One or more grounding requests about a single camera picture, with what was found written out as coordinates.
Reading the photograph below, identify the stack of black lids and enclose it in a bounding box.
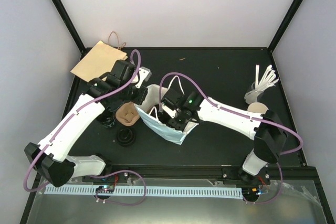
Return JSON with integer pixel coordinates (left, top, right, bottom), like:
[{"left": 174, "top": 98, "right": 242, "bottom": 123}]
[{"left": 116, "top": 127, "right": 136, "bottom": 147}]

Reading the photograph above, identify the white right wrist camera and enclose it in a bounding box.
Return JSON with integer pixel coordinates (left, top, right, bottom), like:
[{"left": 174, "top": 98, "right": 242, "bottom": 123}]
[{"left": 162, "top": 104, "right": 177, "bottom": 119}]

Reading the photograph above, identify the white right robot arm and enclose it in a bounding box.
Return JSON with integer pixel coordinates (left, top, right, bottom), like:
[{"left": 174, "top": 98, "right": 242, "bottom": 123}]
[{"left": 159, "top": 89, "right": 288, "bottom": 184}]

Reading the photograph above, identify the clear cup of stirrers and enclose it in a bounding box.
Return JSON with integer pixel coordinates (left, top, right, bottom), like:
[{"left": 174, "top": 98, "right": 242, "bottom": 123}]
[{"left": 244, "top": 65, "right": 279, "bottom": 104}]

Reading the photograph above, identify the stack of white paper cups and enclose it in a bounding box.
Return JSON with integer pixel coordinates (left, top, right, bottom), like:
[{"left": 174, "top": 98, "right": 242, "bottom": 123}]
[{"left": 247, "top": 102, "right": 268, "bottom": 114}]

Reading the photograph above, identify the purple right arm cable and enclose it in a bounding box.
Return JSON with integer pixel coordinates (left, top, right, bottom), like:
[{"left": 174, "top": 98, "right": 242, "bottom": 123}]
[{"left": 159, "top": 72, "right": 305, "bottom": 155}]

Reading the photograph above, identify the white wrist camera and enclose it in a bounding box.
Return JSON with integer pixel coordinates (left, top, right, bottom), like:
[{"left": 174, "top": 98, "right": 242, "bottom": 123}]
[
  {"left": 162, "top": 104, "right": 177, "bottom": 119},
  {"left": 134, "top": 67, "right": 152, "bottom": 89}
]

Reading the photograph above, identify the black paper coffee cup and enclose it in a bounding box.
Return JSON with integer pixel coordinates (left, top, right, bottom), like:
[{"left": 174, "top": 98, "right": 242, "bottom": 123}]
[{"left": 99, "top": 112, "right": 116, "bottom": 128}]

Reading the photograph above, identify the black frame post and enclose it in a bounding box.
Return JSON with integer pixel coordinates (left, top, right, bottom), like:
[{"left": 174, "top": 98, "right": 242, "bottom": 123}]
[
  {"left": 267, "top": 0, "right": 320, "bottom": 53},
  {"left": 36, "top": 0, "right": 87, "bottom": 54}
]

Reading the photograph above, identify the black frame post right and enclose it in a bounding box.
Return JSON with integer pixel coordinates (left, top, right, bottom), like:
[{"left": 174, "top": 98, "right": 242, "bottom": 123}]
[{"left": 267, "top": 0, "right": 320, "bottom": 53}]

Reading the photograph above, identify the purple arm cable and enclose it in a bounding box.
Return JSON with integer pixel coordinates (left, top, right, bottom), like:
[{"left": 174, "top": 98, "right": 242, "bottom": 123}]
[
  {"left": 23, "top": 49, "right": 142, "bottom": 193},
  {"left": 159, "top": 72, "right": 305, "bottom": 155}
]

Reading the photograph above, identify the brown kraft paper bag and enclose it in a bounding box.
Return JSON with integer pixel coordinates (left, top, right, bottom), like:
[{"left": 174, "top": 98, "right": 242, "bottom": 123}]
[{"left": 70, "top": 31, "right": 127, "bottom": 82}]

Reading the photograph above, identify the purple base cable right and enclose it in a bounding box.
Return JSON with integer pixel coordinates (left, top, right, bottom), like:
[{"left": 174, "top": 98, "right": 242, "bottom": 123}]
[{"left": 243, "top": 162, "right": 284, "bottom": 206}]

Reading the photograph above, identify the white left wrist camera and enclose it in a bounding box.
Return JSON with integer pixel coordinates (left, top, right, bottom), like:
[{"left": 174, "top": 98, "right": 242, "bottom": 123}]
[{"left": 134, "top": 67, "right": 152, "bottom": 89}]

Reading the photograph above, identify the black frame post left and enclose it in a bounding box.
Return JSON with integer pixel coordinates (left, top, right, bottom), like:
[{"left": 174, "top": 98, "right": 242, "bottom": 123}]
[{"left": 36, "top": 0, "right": 87, "bottom": 54}]

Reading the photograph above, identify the light blue paper bag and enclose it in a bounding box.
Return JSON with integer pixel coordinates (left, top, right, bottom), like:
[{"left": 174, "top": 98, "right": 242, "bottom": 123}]
[{"left": 135, "top": 84, "right": 198, "bottom": 145}]

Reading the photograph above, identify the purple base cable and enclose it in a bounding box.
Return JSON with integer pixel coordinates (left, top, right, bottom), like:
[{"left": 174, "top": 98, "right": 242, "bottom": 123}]
[
  {"left": 94, "top": 170, "right": 146, "bottom": 206},
  {"left": 243, "top": 162, "right": 284, "bottom": 206}
]

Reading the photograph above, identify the light blue cable duct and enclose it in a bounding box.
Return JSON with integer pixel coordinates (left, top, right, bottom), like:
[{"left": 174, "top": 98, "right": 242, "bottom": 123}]
[{"left": 44, "top": 184, "right": 243, "bottom": 199}]

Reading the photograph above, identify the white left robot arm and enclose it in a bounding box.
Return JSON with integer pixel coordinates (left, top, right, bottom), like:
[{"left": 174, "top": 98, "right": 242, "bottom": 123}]
[{"left": 24, "top": 60, "right": 151, "bottom": 187}]

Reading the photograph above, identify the black circuit board with leds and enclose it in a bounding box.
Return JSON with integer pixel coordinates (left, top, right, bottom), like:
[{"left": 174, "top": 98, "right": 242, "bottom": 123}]
[{"left": 96, "top": 185, "right": 115, "bottom": 194}]

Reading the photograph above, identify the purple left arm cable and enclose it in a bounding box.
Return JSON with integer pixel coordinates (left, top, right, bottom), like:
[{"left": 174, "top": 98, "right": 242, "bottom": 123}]
[{"left": 23, "top": 49, "right": 142, "bottom": 193}]

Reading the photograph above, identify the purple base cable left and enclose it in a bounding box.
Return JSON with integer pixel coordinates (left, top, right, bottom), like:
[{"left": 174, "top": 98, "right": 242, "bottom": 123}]
[{"left": 94, "top": 170, "right": 146, "bottom": 206}]

